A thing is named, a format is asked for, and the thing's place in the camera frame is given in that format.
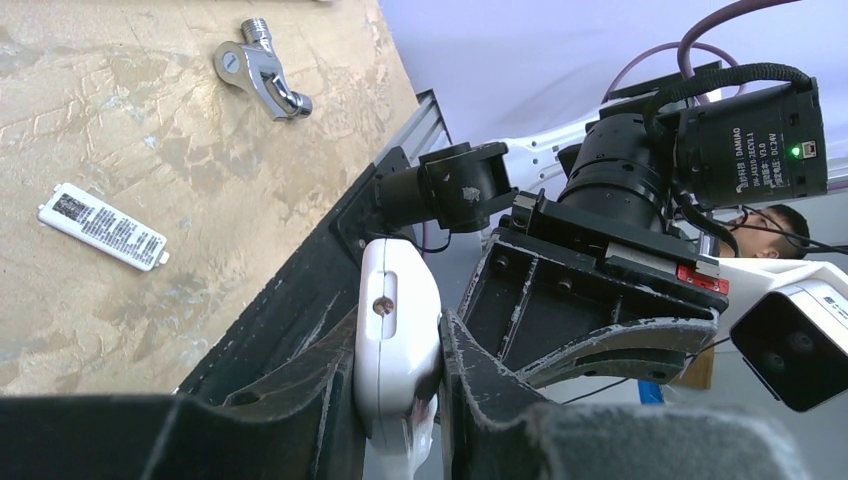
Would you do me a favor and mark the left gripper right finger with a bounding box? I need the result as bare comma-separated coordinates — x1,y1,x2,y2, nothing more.
439,310,810,479

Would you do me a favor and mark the chrome metal faucet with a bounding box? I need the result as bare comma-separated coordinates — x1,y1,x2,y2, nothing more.
213,17,313,121

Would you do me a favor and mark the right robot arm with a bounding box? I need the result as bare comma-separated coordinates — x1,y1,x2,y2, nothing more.
361,63,828,387

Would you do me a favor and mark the person in teal shirt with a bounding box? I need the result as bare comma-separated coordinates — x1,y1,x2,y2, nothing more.
719,204,810,260

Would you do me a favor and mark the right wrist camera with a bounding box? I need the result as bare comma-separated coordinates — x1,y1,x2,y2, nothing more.
719,258,847,412

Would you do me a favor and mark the white remote control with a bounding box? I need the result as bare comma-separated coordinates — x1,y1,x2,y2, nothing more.
353,238,443,479

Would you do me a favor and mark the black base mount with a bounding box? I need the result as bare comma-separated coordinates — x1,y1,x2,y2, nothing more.
178,146,409,405

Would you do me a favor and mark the white battery compartment cover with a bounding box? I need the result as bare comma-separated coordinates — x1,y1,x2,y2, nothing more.
37,182,170,272

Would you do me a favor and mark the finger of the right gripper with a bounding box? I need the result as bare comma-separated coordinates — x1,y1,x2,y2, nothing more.
458,229,716,373
516,316,719,388

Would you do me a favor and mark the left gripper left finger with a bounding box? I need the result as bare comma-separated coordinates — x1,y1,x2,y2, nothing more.
1,311,365,479

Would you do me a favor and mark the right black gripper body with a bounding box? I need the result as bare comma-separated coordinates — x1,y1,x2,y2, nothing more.
501,113,728,312

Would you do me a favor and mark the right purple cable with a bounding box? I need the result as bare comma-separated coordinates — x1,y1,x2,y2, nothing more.
602,0,803,104

